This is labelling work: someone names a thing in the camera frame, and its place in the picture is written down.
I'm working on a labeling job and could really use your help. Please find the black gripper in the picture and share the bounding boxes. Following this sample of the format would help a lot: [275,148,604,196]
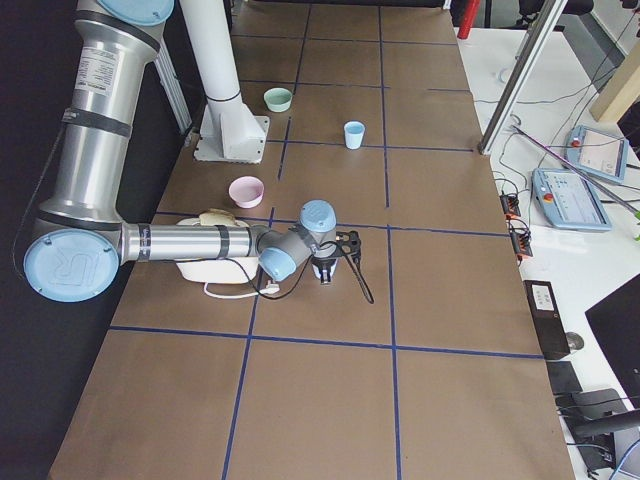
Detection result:
[312,257,338,266]

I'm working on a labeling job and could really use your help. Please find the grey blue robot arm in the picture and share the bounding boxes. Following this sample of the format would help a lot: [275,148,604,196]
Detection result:
[17,1,340,303]

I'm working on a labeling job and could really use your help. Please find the white toaster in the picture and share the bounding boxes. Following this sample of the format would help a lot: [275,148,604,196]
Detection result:
[176,217,259,284]

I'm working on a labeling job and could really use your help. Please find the pink bowl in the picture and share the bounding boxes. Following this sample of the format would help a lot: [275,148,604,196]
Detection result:
[228,176,265,209]

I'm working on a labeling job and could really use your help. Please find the bread slice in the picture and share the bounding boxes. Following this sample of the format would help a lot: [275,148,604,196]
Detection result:
[199,209,236,226]

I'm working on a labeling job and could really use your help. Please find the green bowl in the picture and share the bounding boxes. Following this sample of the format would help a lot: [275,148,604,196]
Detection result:
[263,87,293,113]

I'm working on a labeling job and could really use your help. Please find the black box with label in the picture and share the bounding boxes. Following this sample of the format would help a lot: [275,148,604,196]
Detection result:
[523,280,570,360]

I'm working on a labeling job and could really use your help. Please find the teach pendant near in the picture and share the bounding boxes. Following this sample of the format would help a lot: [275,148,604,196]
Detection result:
[531,168,612,232]

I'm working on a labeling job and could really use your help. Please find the teach pendant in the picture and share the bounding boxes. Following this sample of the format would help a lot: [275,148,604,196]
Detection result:
[565,125,629,185]
[531,168,612,232]

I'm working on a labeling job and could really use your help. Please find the red cylinder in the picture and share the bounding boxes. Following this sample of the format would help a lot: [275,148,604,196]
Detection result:
[457,0,481,40]

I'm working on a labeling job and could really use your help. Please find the teach pendant far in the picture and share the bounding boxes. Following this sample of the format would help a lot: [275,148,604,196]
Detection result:
[565,125,629,185]

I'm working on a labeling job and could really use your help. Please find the black monitor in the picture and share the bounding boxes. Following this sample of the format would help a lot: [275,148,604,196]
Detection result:
[586,281,639,406]

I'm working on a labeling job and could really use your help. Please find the white toaster plug cable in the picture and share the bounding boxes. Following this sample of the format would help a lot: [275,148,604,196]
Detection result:
[202,280,282,301]

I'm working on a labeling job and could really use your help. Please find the white camera pole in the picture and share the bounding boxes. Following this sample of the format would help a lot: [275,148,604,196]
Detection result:
[180,0,240,102]

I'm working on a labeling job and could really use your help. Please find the aluminium frame post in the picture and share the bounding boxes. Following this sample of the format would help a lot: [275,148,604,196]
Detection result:
[478,0,568,155]

